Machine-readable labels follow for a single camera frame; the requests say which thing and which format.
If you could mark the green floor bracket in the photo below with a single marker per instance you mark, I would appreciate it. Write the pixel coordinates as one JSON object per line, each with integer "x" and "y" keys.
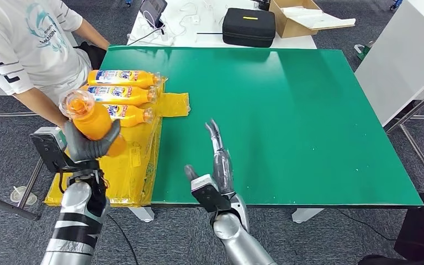
{"x": 362, "y": 53}

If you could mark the white foam sheet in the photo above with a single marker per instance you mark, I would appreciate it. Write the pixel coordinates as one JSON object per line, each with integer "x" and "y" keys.
{"x": 321, "y": 21}

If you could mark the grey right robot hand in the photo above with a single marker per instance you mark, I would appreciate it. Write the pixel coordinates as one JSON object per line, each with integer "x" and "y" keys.
{"x": 223, "y": 172}

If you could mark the thin dark rod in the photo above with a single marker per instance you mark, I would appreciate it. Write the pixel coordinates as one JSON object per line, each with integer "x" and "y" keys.
{"x": 209, "y": 33}

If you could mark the blue caster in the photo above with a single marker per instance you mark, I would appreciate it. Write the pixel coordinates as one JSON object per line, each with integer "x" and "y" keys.
{"x": 395, "y": 4}

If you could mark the orange detergent bottle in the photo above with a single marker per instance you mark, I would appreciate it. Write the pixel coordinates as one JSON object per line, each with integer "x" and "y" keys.
{"x": 146, "y": 79}
{"x": 131, "y": 115}
{"x": 91, "y": 120}
{"x": 131, "y": 96}

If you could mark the metal stand frame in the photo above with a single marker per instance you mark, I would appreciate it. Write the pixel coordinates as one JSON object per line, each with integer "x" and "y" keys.
{"x": 416, "y": 108}
{"x": 7, "y": 115}

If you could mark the white table foot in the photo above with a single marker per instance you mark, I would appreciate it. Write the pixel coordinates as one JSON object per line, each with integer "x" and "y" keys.
{"x": 305, "y": 215}
{"x": 144, "y": 215}

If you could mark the clear plastic lid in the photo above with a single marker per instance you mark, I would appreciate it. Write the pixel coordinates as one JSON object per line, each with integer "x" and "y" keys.
{"x": 17, "y": 195}

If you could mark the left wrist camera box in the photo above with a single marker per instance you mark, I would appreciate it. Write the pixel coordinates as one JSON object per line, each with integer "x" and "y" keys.
{"x": 47, "y": 150}

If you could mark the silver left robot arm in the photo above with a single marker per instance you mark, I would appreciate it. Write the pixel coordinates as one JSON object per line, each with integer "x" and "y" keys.
{"x": 76, "y": 219}

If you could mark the brown cardboard box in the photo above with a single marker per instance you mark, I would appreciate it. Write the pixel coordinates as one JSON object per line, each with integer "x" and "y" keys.
{"x": 292, "y": 28}

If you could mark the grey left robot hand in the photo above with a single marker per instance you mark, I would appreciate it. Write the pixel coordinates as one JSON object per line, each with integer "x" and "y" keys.
{"x": 87, "y": 150}

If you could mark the white charger adapter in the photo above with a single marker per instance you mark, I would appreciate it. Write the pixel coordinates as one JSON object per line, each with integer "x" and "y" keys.
{"x": 196, "y": 19}

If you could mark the yellow taped cardboard sheet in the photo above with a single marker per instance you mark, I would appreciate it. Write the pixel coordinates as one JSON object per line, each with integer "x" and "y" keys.
{"x": 135, "y": 168}

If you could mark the person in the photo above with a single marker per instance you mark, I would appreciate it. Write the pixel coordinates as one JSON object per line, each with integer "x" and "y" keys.
{"x": 25, "y": 40}

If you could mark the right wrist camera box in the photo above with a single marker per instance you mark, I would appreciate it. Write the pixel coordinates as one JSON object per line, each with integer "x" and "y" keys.
{"x": 208, "y": 195}

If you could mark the person's left forearm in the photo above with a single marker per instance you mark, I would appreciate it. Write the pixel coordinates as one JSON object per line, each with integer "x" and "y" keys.
{"x": 94, "y": 36}

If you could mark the black carrying case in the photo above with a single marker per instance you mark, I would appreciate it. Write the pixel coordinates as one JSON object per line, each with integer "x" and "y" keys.
{"x": 249, "y": 29}

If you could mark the dark tablet on stand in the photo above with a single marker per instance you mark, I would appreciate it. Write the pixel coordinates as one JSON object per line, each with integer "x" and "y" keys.
{"x": 152, "y": 9}

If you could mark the black device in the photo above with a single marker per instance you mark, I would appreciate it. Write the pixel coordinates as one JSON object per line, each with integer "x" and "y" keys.
{"x": 262, "y": 3}

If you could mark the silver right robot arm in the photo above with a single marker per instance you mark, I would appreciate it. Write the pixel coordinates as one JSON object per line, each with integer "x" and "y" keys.
{"x": 237, "y": 241}

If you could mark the person's right forearm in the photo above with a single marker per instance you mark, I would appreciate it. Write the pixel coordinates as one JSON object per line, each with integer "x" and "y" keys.
{"x": 40, "y": 106}

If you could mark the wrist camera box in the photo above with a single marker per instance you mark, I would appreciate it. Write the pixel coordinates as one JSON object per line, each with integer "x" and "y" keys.
{"x": 47, "y": 150}
{"x": 208, "y": 195}

